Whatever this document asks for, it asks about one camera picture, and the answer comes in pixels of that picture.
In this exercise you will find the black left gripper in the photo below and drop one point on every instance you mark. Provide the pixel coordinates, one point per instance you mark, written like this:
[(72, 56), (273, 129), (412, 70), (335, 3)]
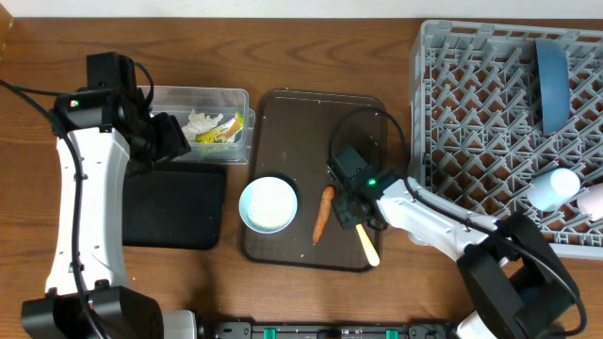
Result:
[(174, 141)]

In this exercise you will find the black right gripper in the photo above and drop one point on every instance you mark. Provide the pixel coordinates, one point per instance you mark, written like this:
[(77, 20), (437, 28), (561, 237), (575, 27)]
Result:
[(348, 218)]

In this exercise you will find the white tissue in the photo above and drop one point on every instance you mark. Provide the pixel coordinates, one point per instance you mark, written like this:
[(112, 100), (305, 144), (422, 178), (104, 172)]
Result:
[(200, 123)]

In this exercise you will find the cream plastic spoon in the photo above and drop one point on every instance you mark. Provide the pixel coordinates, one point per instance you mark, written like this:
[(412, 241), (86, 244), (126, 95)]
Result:
[(367, 245)]

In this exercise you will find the yellow snack wrapper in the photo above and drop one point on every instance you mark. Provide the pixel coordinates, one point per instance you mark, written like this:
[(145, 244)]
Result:
[(225, 133)]

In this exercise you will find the light blue bowl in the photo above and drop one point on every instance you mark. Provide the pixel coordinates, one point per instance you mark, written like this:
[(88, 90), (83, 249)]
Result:
[(268, 205)]

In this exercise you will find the light blue cup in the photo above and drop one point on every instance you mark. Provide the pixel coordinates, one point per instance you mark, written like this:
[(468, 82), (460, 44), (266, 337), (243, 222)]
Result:
[(551, 190)]

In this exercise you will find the pink white cup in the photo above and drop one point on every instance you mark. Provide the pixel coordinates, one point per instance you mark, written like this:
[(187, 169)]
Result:
[(591, 203)]

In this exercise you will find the dark blue plate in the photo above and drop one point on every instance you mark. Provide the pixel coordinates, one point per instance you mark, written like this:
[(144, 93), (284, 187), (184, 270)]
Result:
[(554, 85)]

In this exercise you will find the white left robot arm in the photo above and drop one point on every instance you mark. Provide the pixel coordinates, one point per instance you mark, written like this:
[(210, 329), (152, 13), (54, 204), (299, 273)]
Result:
[(105, 132)]

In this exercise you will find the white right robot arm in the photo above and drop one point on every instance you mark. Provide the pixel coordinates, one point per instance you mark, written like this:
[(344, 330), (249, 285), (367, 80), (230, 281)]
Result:
[(517, 282)]

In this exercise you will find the grey dishwasher rack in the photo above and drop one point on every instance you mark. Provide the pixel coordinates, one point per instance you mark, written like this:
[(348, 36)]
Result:
[(478, 137)]

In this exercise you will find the orange carrot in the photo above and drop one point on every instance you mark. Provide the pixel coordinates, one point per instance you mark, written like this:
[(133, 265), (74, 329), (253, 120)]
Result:
[(324, 212)]

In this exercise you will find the clear plastic bin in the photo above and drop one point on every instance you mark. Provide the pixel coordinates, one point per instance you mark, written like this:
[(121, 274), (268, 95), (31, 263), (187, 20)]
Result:
[(179, 101)]

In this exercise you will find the black plastic bin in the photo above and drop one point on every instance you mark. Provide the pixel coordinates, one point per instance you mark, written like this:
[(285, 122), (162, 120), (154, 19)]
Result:
[(175, 206)]

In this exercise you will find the dark brown serving tray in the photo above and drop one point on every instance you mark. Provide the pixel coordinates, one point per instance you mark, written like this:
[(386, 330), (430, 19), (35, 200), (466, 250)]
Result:
[(297, 131)]

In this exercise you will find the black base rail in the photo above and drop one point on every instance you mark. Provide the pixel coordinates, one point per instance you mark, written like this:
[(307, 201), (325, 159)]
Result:
[(247, 330)]

